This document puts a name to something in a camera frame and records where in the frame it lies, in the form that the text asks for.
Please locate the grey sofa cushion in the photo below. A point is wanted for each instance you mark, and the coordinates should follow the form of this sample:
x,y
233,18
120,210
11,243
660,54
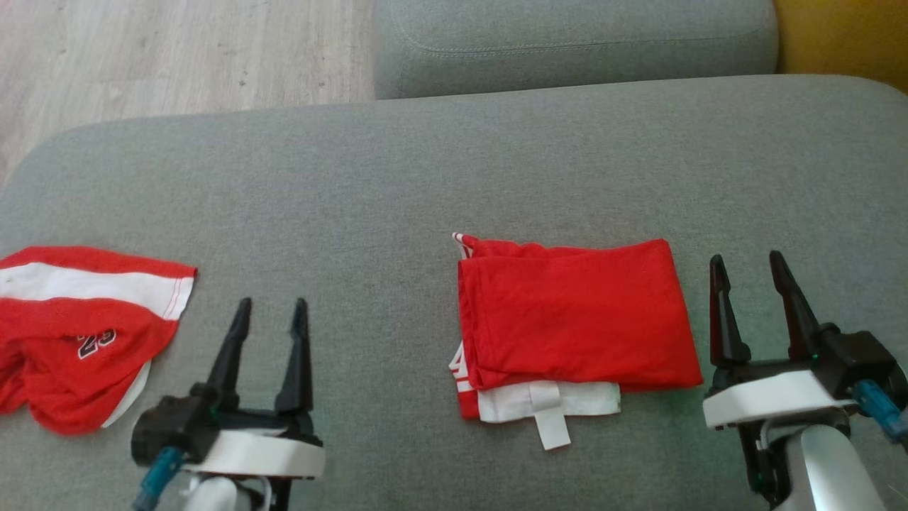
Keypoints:
x,y
567,42

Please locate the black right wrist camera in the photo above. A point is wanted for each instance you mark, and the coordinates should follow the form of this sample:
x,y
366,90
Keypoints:
x,y
858,358

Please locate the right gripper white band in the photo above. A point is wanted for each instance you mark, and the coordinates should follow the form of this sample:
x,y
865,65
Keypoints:
x,y
773,401

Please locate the grey fabric sofa seat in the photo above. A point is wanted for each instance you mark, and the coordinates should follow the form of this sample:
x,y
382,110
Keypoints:
x,y
425,177

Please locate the mustard yellow pillow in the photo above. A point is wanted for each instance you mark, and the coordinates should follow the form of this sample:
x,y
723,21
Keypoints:
x,y
844,35

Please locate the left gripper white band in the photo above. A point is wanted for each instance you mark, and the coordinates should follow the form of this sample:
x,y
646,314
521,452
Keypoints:
x,y
262,451

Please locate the red and white jersey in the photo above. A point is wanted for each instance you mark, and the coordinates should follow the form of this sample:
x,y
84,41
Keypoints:
x,y
574,319

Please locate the red shorts with white stripe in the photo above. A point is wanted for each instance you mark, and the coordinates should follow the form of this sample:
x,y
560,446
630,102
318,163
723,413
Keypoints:
x,y
78,341

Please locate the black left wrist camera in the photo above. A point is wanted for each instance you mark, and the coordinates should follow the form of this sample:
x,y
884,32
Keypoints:
x,y
167,429

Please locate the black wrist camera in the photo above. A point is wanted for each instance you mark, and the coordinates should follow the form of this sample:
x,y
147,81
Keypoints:
x,y
858,358
167,429

